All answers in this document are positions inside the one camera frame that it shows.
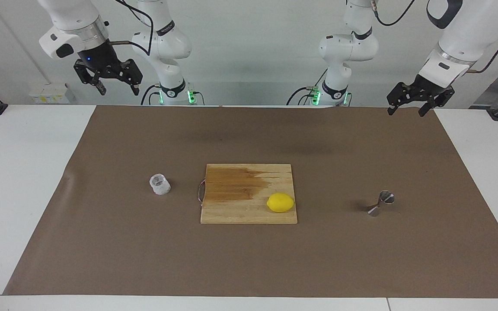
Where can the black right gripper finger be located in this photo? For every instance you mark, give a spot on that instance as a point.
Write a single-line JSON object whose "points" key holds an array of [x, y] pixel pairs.
{"points": [[130, 71], [88, 73]]}

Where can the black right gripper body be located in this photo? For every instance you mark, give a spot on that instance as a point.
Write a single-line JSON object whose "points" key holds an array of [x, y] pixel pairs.
{"points": [[100, 56]]}

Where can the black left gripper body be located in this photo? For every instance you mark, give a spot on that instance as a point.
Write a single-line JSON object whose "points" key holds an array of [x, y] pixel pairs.
{"points": [[428, 88]]}

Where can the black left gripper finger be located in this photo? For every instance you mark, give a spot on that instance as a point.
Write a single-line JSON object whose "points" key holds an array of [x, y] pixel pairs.
{"points": [[439, 102], [400, 95]]}

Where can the steel double jigger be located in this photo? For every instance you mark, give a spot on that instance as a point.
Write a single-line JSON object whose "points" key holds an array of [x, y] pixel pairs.
{"points": [[386, 198]]}

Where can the clear plastic cup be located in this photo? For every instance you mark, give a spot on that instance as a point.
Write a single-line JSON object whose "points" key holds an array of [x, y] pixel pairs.
{"points": [[160, 185]]}

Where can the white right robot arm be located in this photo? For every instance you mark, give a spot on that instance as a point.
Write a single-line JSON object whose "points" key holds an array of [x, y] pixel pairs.
{"points": [[167, 43]]}

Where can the small white box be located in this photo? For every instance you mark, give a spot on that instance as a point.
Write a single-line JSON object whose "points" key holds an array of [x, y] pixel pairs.
{"points": [[48, 95]]}

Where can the yellow lemon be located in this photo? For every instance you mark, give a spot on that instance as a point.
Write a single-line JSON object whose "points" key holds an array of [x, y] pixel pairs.
{"points": [[280, 203]]}

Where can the wooden cutting board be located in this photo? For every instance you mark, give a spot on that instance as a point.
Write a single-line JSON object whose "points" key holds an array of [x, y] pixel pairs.
{"points": [[240, 211]]}

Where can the brown paper table mat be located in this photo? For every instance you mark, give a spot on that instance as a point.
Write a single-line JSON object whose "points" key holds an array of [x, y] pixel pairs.
{"points": [[145, 250]]}

